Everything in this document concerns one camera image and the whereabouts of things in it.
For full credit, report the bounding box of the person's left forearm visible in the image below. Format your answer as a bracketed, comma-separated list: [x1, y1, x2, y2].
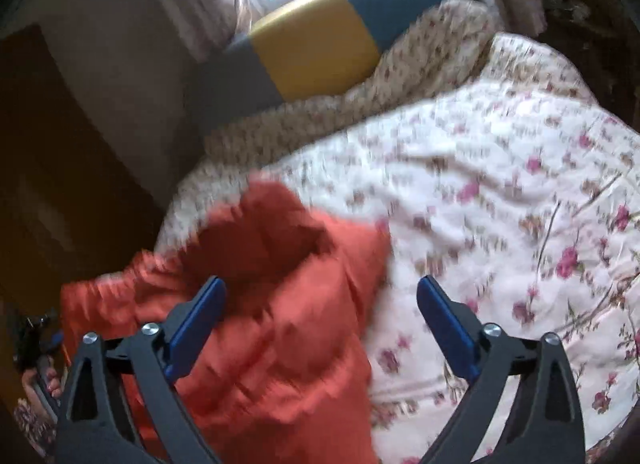
[11, 400, 57, 459]

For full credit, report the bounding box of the orange quilted down jacket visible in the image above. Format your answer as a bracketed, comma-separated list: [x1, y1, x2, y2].
[59, 179, 394, 464]

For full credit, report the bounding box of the brown wooden wardrobe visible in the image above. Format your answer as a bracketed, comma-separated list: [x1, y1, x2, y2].
[0, 23, 167, 307]

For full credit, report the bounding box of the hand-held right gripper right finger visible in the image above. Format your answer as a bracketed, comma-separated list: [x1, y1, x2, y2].
[416, 274, 587, 464]

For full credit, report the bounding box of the cluttered dark shelf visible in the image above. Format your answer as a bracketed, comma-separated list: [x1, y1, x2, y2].
[537, 0, 640, 112]

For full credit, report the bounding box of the person's left hand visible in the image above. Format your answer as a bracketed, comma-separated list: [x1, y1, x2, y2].
[21, 368, 64, 414]

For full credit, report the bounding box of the bed with floral quilt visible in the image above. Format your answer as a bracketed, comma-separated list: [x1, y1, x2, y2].
[154, 31, 640, 464]

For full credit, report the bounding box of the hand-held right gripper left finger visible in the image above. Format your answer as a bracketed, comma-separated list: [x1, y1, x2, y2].
[54, 275, 228, 464]

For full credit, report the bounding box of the blue and yellow headboard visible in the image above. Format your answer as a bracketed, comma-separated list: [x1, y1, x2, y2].
[184, 0, 449, 139]

